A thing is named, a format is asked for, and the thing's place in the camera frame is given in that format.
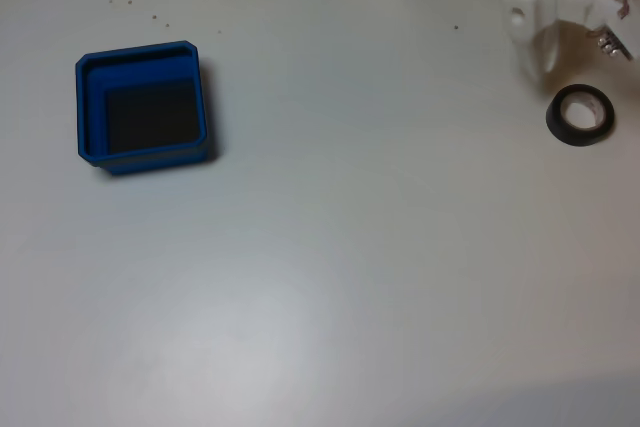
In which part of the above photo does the white camera box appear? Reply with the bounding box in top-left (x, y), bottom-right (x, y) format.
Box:
top-left (559, 0), bottom-right (640, 62)

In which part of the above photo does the black tape roll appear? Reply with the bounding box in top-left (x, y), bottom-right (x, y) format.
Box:
top-left (544, 82), bottom-right (617, 149)

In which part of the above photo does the black square liner pad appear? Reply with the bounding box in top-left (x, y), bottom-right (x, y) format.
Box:
top-left (106, 76), bottom-right (200, 154)

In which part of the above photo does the blue plastic box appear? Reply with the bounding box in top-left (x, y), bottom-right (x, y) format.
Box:
top-left (74, 39), bottom-right (217, 178)

